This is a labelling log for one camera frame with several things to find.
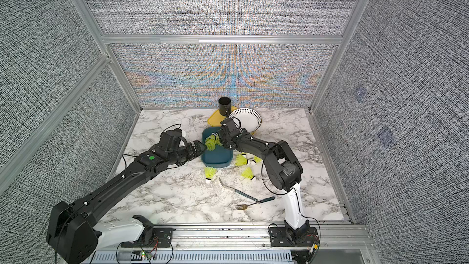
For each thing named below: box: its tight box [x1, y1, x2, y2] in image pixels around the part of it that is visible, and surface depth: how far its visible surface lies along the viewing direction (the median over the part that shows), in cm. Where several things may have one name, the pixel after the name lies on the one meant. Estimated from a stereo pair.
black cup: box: [218, 96, 232, 117], surface depth 115 cm
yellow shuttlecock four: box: [203, 166, 218, 184], surface depth 90 cm
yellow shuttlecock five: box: [235, 152, 249, 167], surface depth 96 cm
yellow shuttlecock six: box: [241, 166, 257, 182], surface depth 90 cm
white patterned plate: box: [228, 107, 262, 133], surface depth 116 cm
